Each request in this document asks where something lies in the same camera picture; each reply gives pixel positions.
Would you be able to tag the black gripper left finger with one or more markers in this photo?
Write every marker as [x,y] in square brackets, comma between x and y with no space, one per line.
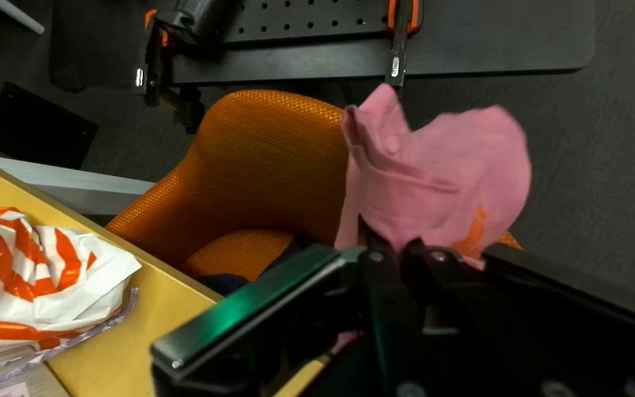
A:
[392,314]

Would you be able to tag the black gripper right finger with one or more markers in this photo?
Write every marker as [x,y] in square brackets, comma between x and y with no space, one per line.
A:
[493,354]

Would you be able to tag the pink garment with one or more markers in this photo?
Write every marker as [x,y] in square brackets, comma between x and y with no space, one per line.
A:
[458,182]

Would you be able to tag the near orange chair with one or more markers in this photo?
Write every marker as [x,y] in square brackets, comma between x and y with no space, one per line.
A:
[263,174]

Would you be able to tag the orange black clamp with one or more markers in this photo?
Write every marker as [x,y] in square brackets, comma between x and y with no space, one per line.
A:
[151,72]
[401,21]

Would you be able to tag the black perforated mounting board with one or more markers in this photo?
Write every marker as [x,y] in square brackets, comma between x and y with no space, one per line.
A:
[100,42]

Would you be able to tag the white orange striped garment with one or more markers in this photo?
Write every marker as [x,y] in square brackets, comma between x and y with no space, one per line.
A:
[56,283]

